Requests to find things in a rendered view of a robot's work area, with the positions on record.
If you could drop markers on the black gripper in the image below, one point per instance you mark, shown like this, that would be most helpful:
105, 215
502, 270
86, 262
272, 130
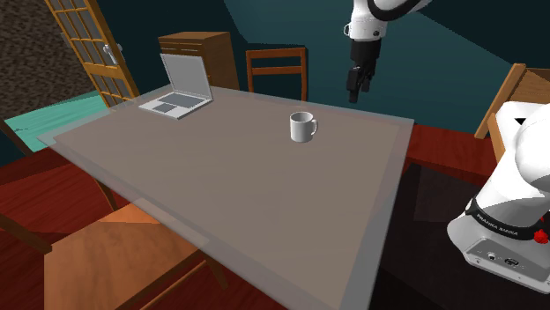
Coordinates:
365, 52

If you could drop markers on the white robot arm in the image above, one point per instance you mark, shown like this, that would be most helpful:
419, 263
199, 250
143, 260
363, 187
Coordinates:
502, 189

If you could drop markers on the white mug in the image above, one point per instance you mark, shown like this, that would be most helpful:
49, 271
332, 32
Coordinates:
301, 131

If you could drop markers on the dark brown wooden chair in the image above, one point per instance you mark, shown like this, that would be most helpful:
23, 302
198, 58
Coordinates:
277, 53

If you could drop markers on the brown wooden cabinet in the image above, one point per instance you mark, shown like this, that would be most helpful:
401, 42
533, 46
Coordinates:
219, 56

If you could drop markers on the grey glass table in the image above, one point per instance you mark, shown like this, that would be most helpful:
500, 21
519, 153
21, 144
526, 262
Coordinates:
240, 184

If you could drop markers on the light wooden chair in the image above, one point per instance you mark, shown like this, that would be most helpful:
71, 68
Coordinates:
526, 86

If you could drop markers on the silver open laptop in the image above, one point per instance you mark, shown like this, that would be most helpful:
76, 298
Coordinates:
189, 73

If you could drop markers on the dark robot stand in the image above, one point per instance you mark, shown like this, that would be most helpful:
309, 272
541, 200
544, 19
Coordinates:
429, 257

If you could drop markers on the wooden door with glass panes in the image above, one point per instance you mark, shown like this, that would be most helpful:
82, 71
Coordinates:
99, 73

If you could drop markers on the orange-brown wooden chair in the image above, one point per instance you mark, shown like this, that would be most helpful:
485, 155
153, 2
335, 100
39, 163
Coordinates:
111, 262

